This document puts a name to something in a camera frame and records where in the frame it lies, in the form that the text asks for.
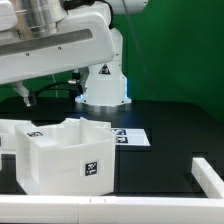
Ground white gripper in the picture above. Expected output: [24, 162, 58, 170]
[0, 11, 115, 107]

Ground white drawer housing box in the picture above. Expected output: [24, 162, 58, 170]
[15, 118, 115, 196]

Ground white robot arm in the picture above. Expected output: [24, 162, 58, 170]
[0, 0, 149, 107]

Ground small white drawer left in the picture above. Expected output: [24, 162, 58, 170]
[0, 119, 31, 154]

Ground white marker sheet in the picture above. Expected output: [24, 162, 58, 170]
[111, 128, 150, 146]

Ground black base cable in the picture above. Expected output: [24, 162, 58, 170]
[33, 81, 79, 99]

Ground white L-shaped frame wall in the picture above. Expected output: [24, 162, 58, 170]
[0, 158, 224, 224]

